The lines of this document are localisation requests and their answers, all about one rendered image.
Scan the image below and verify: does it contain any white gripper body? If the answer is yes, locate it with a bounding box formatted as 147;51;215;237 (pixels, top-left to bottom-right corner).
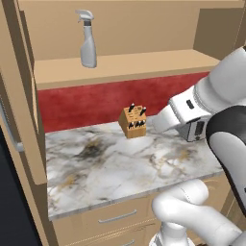
151;106;183;134

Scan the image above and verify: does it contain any tan cabinet door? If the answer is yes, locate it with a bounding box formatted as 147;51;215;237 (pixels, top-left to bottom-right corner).
18;9;41;135
192;7;246;62

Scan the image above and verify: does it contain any grey spray bottle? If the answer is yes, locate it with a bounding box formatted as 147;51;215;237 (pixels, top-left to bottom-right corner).
75;9;98;69

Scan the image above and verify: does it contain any silver toaster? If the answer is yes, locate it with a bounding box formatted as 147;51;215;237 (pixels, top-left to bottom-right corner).
177;116;212;143

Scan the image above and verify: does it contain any wooden knife block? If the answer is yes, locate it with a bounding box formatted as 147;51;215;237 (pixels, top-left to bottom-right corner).
117;103;148;139

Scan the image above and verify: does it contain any tan drawer front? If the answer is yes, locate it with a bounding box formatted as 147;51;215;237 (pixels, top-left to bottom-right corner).
71;224;161;246
52;191;161;241
201;173;233;213

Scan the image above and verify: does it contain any tan open wall cabinet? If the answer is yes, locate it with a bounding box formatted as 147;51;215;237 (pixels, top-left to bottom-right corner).
17;0;246;91

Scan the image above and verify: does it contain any grey drawer handle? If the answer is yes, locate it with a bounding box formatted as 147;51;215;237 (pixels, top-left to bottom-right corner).
120;238;136;246
97;209;138;225

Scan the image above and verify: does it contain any grey appliance handle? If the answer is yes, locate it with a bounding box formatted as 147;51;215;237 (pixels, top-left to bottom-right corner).
0;94;26;153

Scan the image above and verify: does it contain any black appliance with tan frame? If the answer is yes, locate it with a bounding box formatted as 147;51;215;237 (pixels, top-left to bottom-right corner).
0;0;60;246

